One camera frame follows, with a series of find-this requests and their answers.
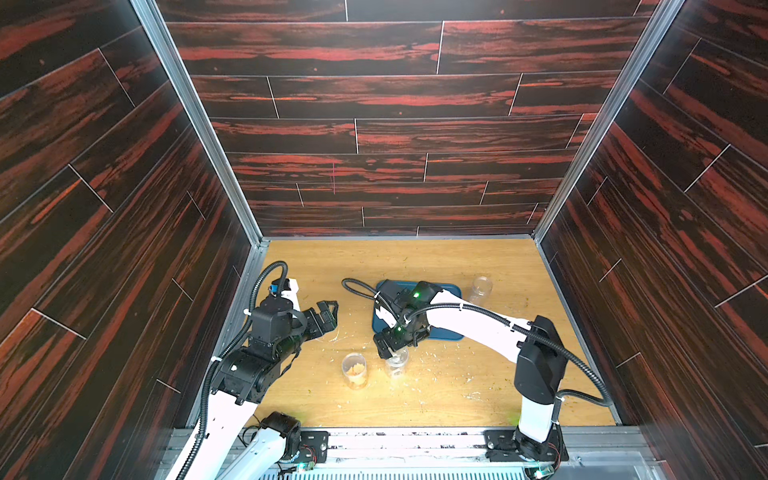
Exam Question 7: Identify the clear plastic cookie jar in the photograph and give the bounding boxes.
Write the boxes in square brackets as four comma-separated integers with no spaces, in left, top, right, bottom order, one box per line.
[467,276,493,306]

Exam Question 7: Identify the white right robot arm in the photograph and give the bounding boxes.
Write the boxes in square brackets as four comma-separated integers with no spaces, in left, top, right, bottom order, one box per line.
[341,278,613,465]

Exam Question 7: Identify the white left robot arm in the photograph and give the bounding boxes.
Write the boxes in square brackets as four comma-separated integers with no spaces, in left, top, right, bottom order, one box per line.
[168,261,338,479]

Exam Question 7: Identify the clear jar with yellow snacks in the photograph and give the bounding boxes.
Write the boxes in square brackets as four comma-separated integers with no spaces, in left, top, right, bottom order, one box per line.
[341,353,368,389]

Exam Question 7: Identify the blue plastic tray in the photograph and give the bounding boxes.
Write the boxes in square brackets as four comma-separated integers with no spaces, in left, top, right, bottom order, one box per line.
[372,280,463,341]

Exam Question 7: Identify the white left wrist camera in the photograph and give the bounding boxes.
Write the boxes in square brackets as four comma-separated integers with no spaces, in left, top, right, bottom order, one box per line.
[279,278,300,311]

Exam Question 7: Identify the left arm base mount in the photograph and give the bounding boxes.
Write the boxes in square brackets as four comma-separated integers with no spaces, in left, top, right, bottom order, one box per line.
[261,412,330,469]

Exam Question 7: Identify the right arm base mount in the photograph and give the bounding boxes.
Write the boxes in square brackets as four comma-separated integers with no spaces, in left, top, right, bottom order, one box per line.
[483,423,569,479]

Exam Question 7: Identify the aluminium corner post left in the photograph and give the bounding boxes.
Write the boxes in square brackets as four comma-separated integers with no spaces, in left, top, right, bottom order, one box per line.
[129,0,266,247]

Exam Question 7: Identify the aluminium corner post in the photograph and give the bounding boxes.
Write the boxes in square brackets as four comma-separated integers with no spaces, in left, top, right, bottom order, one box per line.
[532,0,685,246]
[129,0,266,247]

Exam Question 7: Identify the aluminium corner post right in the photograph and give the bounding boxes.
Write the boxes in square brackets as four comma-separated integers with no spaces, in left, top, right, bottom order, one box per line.
[532,0,685,246]

